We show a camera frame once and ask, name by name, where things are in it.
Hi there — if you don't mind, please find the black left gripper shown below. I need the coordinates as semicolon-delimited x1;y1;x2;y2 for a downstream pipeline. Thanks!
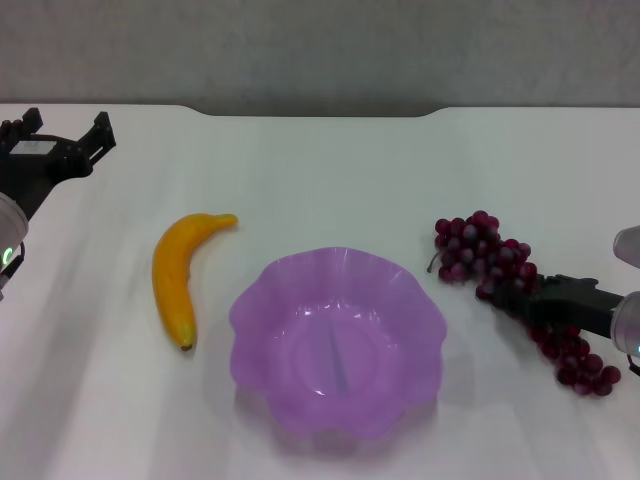
0;107;117;221

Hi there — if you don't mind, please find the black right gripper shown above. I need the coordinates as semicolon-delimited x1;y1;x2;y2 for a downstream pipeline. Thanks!
492;273;626;339

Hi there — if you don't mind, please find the dark red grape bunch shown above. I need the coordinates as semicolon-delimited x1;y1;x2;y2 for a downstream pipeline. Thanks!
427;209;623;399

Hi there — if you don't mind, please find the yellow banana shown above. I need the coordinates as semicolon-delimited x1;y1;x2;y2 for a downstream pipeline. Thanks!
152;212;239;352

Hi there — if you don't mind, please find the purple scalloped plastic bowl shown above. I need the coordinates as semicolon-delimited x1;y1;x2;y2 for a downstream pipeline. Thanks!
228;246;448;442

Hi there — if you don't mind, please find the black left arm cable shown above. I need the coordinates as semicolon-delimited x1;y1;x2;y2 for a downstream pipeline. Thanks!
0;241;27;300

